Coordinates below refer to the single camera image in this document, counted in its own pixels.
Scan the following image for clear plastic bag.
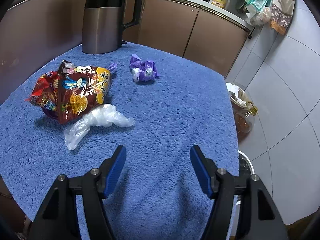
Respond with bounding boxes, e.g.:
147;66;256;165
64;104;135;151

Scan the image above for dark brown noodle snack bag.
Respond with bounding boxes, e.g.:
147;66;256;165
53;60;113;125

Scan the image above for red chip snack bag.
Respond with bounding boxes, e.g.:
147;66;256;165
26;71;60;111

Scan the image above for purple wrapper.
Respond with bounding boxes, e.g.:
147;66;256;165
129;54;160;83

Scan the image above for round white-rimmed trash can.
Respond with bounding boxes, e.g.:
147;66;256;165
236;150;255;189

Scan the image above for beige small trash bin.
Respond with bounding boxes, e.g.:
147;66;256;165
226;82;253;110

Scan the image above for blue terry towel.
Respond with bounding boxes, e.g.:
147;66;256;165
1;43;239;239

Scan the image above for brown base cabinets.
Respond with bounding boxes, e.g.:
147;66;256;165
1;0;253;101

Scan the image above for brown black electric kettle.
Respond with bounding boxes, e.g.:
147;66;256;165
82;0;143;54

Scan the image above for yellow detergent bottle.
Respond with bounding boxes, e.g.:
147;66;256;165
211;0;229;9

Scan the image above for hanging patterned apron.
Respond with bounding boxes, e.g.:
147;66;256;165
270;0;295;35

